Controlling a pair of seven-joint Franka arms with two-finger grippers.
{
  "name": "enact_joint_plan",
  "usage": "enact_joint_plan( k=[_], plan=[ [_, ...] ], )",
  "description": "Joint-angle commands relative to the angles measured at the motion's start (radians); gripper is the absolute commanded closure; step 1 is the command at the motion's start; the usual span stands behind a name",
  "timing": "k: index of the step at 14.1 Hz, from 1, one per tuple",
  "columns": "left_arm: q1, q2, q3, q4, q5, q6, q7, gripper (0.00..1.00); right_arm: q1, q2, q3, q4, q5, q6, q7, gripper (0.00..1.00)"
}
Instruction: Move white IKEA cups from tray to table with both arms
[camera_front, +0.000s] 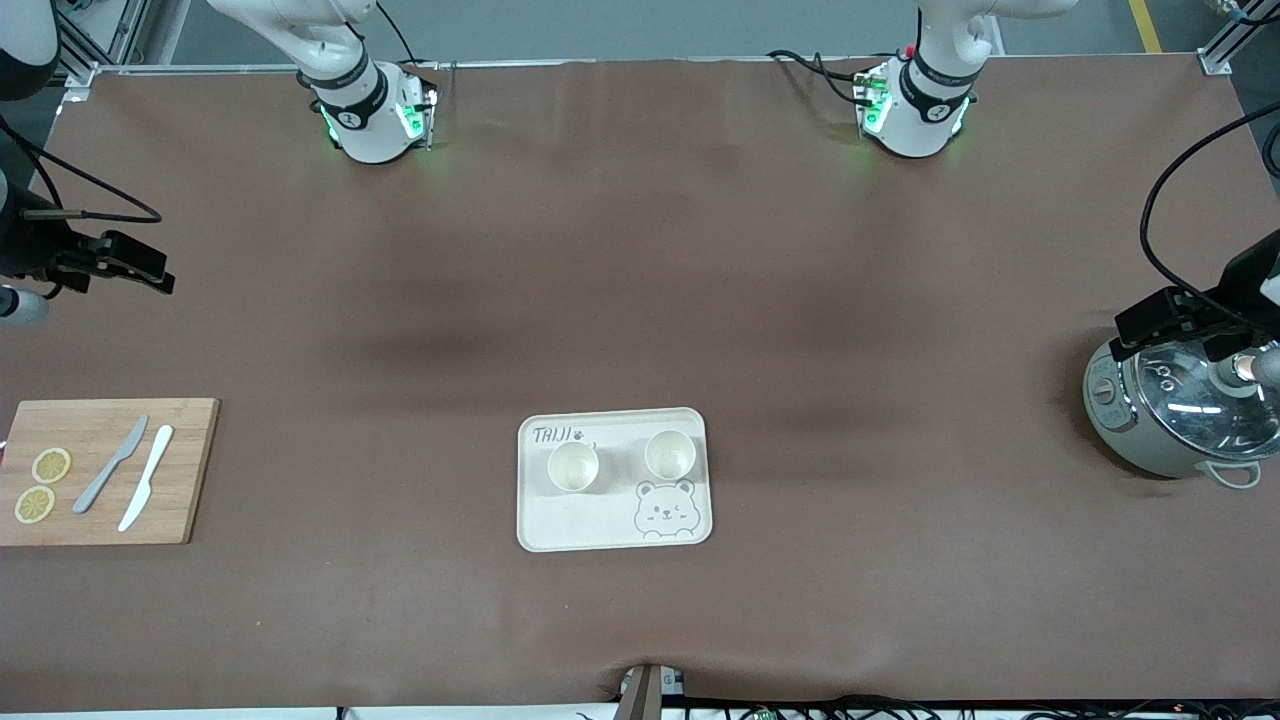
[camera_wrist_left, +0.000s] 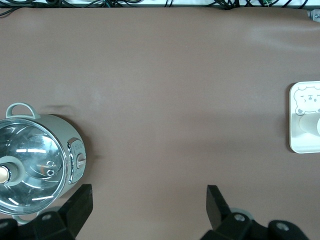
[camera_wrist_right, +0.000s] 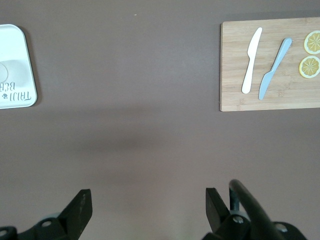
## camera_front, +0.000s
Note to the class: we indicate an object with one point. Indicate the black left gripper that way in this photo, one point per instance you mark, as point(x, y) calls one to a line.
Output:
point(1243, 281)

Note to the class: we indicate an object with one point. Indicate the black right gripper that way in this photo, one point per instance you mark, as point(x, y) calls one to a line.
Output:
point(30, 250)

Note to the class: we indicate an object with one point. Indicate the white IKEA cup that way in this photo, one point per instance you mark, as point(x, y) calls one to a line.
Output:
point(670, 455)
point(573, 468)

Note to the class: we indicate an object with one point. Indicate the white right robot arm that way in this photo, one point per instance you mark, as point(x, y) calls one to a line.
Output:
point(365, 125)

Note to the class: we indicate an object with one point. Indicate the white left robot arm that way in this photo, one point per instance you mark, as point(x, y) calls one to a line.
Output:
point(920, 122)

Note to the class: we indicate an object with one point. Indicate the glass pot lid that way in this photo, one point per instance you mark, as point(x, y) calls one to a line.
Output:
point(1190, 410)

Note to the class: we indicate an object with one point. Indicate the grey electric cooking pot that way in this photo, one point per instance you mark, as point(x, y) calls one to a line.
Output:
point(1130, 440)

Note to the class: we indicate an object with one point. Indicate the grey plastic knife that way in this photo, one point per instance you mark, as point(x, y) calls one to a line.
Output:
point(108, 468)

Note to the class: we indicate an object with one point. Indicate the wooden cutting board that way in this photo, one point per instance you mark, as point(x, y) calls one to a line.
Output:
point(185, 470)

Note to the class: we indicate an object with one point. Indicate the white plastic knife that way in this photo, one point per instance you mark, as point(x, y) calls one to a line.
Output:
point(148, 478)

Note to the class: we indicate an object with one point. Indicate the yellow lemon slice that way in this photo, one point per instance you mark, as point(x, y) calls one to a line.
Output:
point(52, 465)
point(34, 505)

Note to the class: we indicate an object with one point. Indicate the brown table mat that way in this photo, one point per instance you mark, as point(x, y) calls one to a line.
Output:
point(640, 260)

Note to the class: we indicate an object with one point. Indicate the cream bear print tray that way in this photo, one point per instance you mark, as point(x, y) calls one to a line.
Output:
point(600, 520)

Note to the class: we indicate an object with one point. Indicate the aluminium frame post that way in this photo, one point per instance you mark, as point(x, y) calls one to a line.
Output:
point(1225, 45)
point(100, 40)

